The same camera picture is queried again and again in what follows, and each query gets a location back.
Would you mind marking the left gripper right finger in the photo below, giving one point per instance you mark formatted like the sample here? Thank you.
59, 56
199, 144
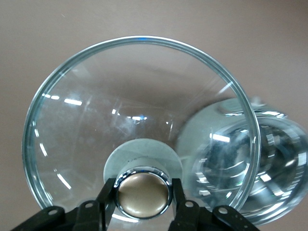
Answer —
184, 214

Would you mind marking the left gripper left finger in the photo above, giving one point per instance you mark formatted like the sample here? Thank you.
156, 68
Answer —
96, 214

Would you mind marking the glass pot lid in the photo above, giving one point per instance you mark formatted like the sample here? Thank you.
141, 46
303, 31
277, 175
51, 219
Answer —
142, 199

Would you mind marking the silver electric cooking pot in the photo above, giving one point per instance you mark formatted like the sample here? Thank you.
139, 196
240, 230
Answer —
284, 168

